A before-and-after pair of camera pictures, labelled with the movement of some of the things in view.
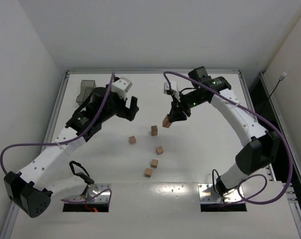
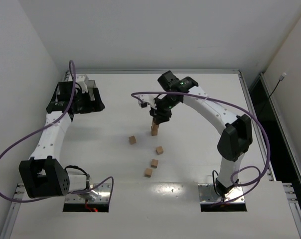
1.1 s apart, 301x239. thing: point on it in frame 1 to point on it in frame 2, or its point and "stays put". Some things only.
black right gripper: (180, 109) to (161, 117)
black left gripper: (124, 109) to (95, 100)
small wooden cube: (154, 163) stays put
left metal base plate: (99, 187) stays put
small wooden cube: (159, 150) stays put
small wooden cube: (132, 140) stays put
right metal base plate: (208, 193) stays put
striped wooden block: (166, 122) to (154, 125)
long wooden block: (154, 130) stays put
